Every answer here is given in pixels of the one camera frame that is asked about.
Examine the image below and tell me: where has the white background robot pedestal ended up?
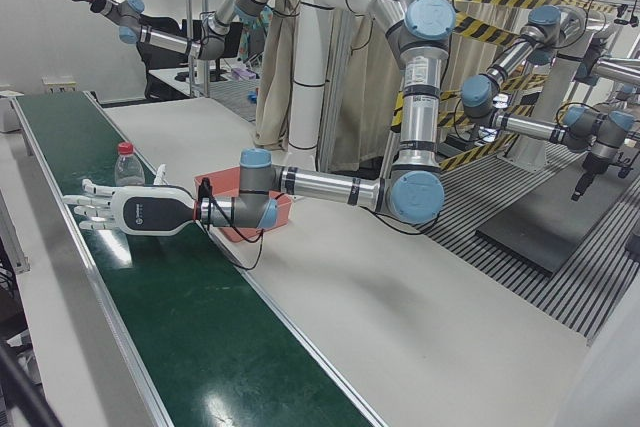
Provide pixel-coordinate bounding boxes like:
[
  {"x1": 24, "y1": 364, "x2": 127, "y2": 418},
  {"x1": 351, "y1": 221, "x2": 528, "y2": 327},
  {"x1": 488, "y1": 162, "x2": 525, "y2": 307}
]
[{"x1": 514, "y1": 6, "x2": 640, "y2": 174}]

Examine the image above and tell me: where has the black floor platform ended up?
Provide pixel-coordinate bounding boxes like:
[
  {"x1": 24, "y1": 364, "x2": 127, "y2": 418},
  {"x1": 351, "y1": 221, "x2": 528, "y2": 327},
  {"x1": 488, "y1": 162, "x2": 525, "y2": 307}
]
[{"x1": 474, "y1": 181, "x2": 640, "y2": 279}]

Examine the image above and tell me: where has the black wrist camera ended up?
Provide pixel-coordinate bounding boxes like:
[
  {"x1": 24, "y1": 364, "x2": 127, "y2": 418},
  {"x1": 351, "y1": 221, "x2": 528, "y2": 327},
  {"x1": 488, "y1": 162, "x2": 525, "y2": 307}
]
[{"x1": 197, "y1": 177, "x2": 216, "y2": 228}]

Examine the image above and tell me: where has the clear water bottle red cap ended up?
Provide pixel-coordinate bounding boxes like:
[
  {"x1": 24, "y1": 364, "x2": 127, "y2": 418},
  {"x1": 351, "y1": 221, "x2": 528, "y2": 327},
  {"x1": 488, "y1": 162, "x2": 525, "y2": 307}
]
[{"x1": 114, "y1": 142, "x2": 147, "y2": 189}]

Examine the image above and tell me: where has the green conveyor belt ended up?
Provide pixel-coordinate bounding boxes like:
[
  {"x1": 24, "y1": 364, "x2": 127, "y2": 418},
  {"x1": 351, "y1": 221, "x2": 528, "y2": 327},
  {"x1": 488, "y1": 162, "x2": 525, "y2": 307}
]
[{"x1": 9, "y1": 90, "x2": 396, "y2": 427}]

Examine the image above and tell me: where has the black office chair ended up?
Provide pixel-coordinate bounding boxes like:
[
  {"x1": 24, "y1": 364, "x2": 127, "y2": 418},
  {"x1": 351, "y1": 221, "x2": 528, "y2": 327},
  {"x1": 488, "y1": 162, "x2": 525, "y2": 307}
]
[{"x1": 135, "y1": 16, "x2": 187, "y2": 101}]

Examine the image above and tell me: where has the teal patterned cloth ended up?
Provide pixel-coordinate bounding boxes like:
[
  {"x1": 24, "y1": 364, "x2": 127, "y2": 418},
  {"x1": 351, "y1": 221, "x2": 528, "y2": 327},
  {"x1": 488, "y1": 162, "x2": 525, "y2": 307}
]
[{"x1": 237, "y1": 6, "x2": 274, "y2": 67}]

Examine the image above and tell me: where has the pink plastic basket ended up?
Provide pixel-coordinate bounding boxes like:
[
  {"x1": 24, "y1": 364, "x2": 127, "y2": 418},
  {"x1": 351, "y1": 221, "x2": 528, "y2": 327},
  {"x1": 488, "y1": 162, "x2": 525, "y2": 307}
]
[{"x1": 194, "y1": 166, "x2": 294, "y2": 244}]

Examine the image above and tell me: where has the beige curtain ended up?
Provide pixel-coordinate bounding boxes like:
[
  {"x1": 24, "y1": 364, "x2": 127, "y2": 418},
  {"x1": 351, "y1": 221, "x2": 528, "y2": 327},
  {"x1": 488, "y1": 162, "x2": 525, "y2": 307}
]
[{"x1": 254, "y1": 1, "x2": 402, "y2": 179}]

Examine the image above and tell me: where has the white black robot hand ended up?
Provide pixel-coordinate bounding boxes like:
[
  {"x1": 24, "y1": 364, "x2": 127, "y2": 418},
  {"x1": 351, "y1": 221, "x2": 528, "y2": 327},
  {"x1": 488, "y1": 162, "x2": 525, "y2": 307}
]
[{"x1": 62, "y1": 163, "x2": 199, "y2": 238}]

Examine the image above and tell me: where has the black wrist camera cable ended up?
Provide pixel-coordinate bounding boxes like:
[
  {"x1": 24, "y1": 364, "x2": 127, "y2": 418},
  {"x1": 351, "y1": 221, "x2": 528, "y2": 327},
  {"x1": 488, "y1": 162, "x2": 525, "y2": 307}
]
[{"x1": 202, "y1": 191, "x2": 289, "y2": 271}]

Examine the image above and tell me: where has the black background gripper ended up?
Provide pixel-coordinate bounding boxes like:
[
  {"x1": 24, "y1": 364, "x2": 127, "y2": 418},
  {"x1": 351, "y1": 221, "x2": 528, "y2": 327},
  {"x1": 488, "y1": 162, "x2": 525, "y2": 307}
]
[{"x1": 572, "y1": 149, "x2": 609, "y2": 204}]

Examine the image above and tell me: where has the black monitor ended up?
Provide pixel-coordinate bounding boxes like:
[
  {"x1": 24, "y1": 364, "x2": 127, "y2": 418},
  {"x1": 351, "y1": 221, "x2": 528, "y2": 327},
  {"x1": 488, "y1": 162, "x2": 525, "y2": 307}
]
[{"x1": 180, "y1": 19, "x2": 239, "y2": 84}]

